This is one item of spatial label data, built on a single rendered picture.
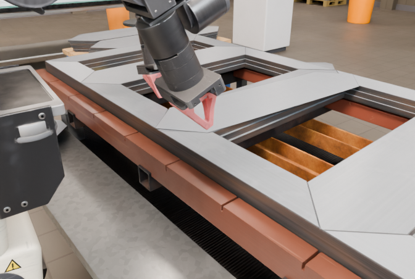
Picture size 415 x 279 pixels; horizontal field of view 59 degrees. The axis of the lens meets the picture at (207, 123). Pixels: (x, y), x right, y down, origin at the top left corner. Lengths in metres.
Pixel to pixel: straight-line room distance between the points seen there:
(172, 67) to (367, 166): 0.45
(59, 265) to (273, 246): 1.34
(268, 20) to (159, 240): 4.18
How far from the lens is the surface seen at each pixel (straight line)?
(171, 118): 0.93
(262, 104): 1.02
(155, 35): 0.49
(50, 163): 0.61
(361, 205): 0.68
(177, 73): 0.51
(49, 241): 1.98
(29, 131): 0.58
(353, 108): 1.28
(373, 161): 0.82
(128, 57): 1.58
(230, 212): 0.68
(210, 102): 0.57
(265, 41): 4.86
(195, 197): 0.75
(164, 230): 0.87
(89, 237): 0.88
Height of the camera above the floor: 1.25
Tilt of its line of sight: 25 degrees down
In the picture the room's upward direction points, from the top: straight up
